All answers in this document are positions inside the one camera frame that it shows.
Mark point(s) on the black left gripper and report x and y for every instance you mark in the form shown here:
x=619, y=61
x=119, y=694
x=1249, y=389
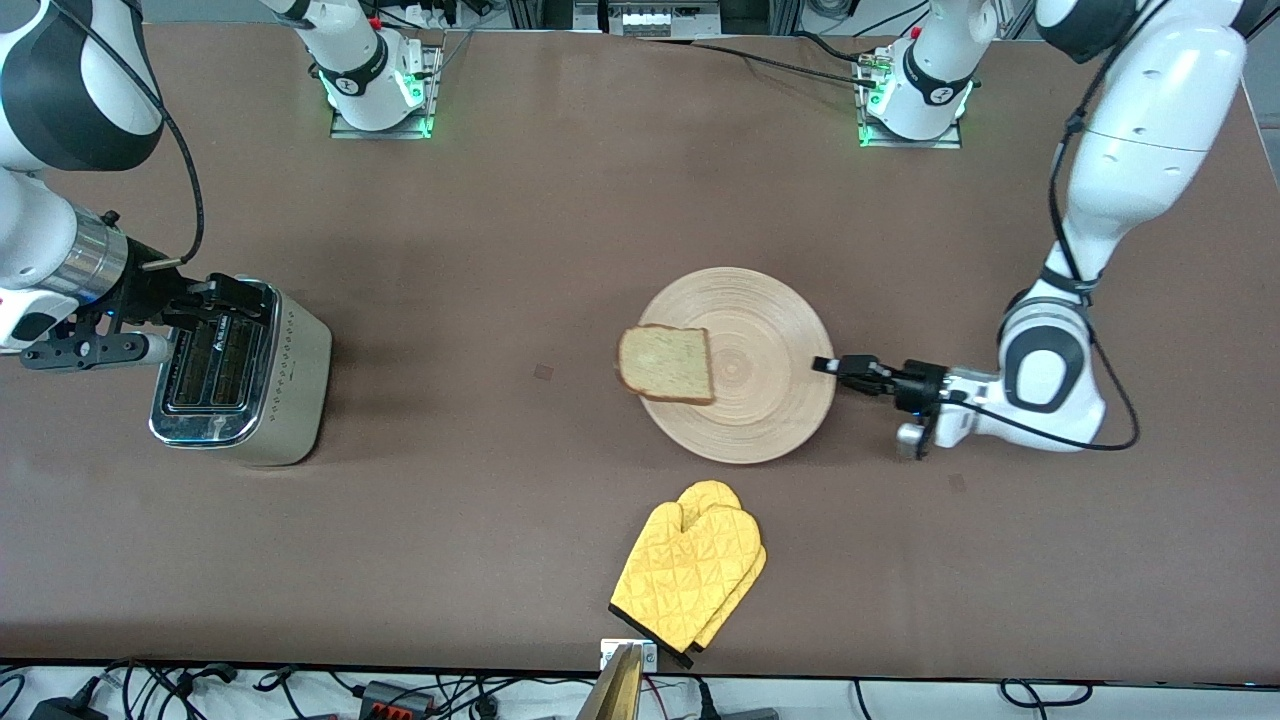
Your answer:
x=919, y=384

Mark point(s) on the brown bread slice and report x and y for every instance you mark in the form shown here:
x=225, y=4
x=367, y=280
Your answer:
x=665, y=362

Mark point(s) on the round wooden plate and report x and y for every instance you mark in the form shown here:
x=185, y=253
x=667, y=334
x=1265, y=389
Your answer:
x=760, y=370

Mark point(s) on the black power adapter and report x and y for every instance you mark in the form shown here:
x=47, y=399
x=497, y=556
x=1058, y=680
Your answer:
x=65, y=712

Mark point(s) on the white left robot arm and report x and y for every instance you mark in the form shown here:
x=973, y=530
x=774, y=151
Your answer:
x=1150, y=120

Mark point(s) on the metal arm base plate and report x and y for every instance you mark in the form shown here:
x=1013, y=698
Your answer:
x=425, y=125
x=950, y=142

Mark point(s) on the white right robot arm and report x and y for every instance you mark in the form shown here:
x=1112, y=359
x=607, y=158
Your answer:
x=30, y=230

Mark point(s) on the silver two-slot toaster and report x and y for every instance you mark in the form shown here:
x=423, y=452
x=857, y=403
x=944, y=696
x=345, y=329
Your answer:
x=285, y=400

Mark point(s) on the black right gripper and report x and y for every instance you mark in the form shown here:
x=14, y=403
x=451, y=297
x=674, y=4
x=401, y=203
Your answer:
x=147, y=289

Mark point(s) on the brass coloured bar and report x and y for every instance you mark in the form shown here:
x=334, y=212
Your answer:
x=615, y=695

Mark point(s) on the grey power strip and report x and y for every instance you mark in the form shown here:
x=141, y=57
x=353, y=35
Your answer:
x=650, y=18

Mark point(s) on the small metal bracket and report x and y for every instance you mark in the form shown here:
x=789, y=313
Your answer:
x=606, y=655

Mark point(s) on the red and black connector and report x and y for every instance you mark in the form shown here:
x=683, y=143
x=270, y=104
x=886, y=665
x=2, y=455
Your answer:
x=395, y=698

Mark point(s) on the yellow quilted oven mitt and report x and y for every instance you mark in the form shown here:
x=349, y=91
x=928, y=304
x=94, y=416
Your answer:
x=710, y=493
x=680, y=570

